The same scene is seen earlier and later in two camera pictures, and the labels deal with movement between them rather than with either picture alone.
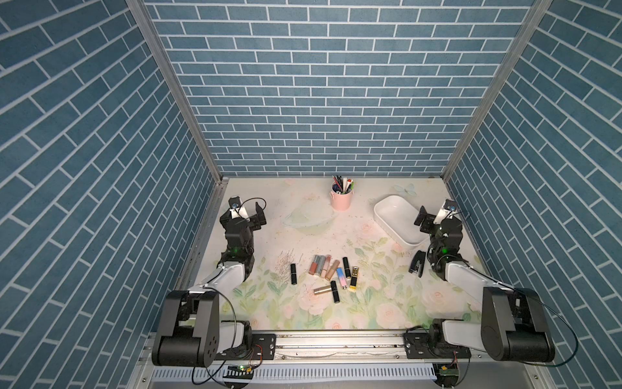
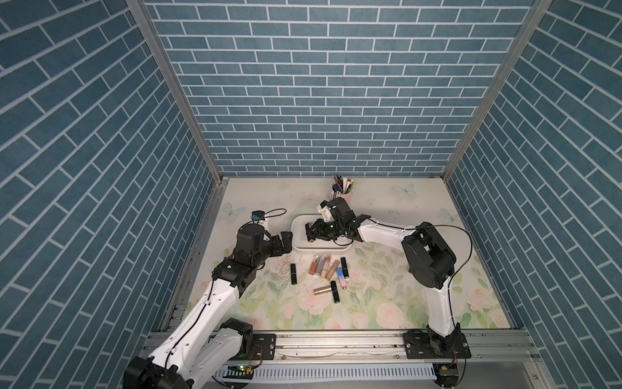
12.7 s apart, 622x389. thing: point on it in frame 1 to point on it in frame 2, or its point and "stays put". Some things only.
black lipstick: [293, 274] stays put
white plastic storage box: [397, 215] to [300, 244]
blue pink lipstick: [342, 278] stays put
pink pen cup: [340, 202] stays put
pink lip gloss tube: [326, 266] stays put
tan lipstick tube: [332, 269] stays put
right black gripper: [421, 216] to [319, 231]
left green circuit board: [239, 371] stays put
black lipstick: [346, 263] stays put
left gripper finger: [226, 217] to [276, 249]
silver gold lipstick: [322, 290] stays put
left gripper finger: [261, 214] to [287, 237]
